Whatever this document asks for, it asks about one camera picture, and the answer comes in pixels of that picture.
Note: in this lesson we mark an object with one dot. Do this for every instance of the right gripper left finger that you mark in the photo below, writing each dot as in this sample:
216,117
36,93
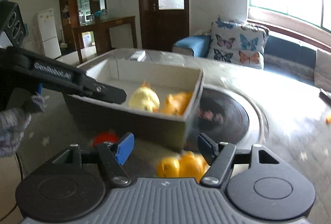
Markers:
110,158

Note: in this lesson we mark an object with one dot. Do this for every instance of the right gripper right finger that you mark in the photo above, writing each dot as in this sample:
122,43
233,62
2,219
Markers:
221,158

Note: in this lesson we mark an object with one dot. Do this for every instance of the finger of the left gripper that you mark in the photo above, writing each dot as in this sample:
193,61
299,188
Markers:
103,92

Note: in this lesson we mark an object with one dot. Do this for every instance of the red heart toy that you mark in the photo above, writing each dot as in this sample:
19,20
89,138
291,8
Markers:
105,136

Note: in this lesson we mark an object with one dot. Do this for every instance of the yellow bear toy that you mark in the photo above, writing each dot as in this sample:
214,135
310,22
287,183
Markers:
187,165

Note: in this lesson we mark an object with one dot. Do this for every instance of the yellow plush chick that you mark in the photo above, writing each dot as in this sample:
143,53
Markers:
144,98

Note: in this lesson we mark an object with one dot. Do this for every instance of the orange dinosaur toy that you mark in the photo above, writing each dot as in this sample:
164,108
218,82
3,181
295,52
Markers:
176,104

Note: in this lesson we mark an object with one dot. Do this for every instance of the grey gloved left hand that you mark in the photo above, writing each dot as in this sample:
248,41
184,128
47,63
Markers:
14,121

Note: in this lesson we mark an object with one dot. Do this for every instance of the round black induction cooker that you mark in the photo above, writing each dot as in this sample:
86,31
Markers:
227,116

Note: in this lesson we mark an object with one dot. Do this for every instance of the silver remote control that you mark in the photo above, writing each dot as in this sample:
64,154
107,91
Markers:
138,56

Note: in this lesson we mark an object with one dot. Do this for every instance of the white refrigerator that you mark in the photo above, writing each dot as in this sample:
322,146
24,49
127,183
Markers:
48,34

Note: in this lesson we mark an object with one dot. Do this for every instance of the dark wooden console table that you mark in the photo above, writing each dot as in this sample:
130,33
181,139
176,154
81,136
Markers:
102,35

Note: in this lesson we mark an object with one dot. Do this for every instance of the grey cardboard storage box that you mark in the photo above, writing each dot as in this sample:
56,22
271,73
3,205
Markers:
161,104

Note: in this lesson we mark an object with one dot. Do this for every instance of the wooden display shelf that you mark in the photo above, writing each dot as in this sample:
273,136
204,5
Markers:
76,13

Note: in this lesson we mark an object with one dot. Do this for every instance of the butterfly print pillow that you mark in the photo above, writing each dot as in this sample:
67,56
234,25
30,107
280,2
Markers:
238,43

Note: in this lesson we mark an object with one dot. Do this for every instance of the blue sofa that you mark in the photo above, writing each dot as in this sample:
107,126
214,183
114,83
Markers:
281,54

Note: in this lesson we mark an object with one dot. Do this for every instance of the grey white cushion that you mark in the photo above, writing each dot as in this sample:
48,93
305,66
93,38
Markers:
322,70

